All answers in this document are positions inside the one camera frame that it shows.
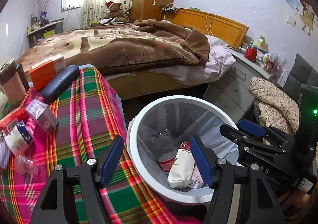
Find orange cardboard box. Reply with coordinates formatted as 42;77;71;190
29;54;67;91

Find blue white milk pack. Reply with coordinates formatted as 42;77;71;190
2;121;34;153

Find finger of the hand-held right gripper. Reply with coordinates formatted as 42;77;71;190
219;124;252;155
238;119;296;151

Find dried branches in vase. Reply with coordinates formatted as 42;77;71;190
32;0;52;19

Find brown fleece blanket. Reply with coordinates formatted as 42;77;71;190
16;18;211;70

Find white power strip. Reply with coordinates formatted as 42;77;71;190
161;4;178;13

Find yellow green box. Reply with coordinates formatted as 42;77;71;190
256;36;269;50

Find brown teddy bear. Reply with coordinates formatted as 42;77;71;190
103;1;127;23

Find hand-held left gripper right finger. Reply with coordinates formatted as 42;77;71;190
190;135;286;224

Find dark blue glasses case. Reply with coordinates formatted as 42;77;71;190
41;64;79;103

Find orange cable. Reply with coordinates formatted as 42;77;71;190
205;12;213;34

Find floral quilted jacket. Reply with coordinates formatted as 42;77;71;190
248;76;300;135

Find red cardboard box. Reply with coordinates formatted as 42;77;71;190
0;108;28;135

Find red cup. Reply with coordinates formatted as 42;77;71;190
244;46;257;63

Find white trash bin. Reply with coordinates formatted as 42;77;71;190
126;95;245;206

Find grey shelf unit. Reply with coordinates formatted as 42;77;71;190
26;20;64;48

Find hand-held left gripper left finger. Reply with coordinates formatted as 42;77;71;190
31;135;125;224

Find brown lidded mug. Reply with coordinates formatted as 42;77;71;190
0;58;30;106

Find grey drawer cabinet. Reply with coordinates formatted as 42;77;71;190
204;48;274;121

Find cartoon girl wall sticker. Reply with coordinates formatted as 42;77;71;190
286;0;317;37

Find red printed white wrapper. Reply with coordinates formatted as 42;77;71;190
187;164;208;188

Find grey chair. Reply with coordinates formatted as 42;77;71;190
282;52;318;95

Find wooden headboard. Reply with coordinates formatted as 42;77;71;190
164;8;249;49

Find pink plaid tablecloth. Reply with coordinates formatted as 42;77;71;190
0;66;189;224

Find white paper bag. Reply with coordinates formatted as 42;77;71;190
168;149;197;189

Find clear plastic wrapper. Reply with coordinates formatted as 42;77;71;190
14;153;38;176

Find pale pink bedsheet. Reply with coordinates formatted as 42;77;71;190
154;35;236;85

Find tan bed base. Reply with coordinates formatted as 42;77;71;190
104;70;209;100

